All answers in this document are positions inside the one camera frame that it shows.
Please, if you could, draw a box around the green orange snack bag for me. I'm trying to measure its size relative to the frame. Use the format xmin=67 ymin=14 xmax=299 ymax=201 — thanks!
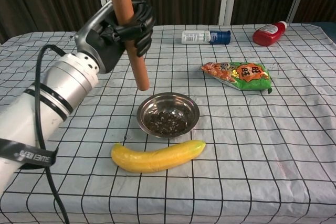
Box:
xmin=201 ymin=61 xmax=273 ymax=94

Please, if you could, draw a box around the checked tablecloth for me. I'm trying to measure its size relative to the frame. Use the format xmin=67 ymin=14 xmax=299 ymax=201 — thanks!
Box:
xmin=0 ymin=23 xmax=336 ymax=224

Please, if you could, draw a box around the brown wooden rod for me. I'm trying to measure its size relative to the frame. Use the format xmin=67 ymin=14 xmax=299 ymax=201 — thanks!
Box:
xmin=103 ymin=0 xmax=150 ymax=91

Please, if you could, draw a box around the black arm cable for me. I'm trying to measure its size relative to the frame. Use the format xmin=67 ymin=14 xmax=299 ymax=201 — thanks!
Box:
xmin=34 ymin=44 xmax=70 ymax=224

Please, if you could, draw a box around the black strap white print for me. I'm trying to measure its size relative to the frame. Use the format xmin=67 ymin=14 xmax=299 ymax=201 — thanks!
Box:
xmin=0 ymin=137 xmax=58 ymax=168

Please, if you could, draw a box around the red ketchup bottle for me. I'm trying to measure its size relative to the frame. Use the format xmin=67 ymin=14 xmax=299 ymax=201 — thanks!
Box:
xmin=253 ymin=20 xmax=288 ymax=47

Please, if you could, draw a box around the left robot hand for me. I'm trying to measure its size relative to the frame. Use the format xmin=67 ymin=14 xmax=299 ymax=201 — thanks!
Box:
xmin=74 ymin=0 xmax=156 ymax=74

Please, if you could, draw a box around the yellow banana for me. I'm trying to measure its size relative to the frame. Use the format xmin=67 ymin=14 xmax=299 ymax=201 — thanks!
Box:
xmin=110 ymin=140 xmax=206 ymax=174

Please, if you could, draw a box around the white bottle blue cap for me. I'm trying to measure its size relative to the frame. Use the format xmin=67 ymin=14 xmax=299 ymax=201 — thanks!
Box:
xmin=181 ymin=29 xmax=232 ymax=45

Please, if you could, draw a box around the steel bowl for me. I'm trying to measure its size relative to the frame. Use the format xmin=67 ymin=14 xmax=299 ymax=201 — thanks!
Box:
xmin=136 ymin=92 xmax=200 ymax=138

